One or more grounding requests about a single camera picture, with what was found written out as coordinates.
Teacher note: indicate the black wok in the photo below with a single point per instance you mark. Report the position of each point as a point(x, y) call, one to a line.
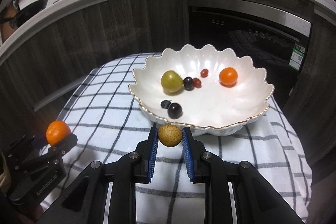
point(32, 10)

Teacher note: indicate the yellow-green round fruit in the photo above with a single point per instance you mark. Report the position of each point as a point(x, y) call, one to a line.
point(172, 81)

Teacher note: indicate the blue checked white cloth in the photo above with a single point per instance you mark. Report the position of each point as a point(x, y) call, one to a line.
point(105, 113)

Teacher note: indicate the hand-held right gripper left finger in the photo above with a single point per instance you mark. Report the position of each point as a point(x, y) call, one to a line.
point(153, 155)

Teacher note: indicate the dark wood kitchen cabinets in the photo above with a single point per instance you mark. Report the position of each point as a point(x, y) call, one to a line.
point(78, 29)

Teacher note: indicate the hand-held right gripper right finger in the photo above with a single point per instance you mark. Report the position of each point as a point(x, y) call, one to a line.
point(188, 158)

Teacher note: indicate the white scalloped bowl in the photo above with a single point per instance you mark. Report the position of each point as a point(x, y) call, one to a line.
point(223, 108)

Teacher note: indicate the blueberry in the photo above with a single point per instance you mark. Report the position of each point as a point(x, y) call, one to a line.
point(165, 104)

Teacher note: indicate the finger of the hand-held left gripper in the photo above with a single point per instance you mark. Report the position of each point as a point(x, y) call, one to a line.
point(67, 142)
point(39, 142)

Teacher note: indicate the black built-in dishwasher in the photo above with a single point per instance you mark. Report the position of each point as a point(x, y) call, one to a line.
point(249, 29)

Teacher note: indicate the brown longan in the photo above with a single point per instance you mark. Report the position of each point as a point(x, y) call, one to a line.
point(170, 135)

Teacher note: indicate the dark purple grape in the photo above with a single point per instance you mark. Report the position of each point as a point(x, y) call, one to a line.
point(188, 83)
point(174, 110)

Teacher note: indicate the orange mandarin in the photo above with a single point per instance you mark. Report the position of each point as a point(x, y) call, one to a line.
point(58, 133)
point(228, 76)

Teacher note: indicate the red cherry tomato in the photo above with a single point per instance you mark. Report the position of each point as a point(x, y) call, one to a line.
point(197, 83)
point(204, 72)

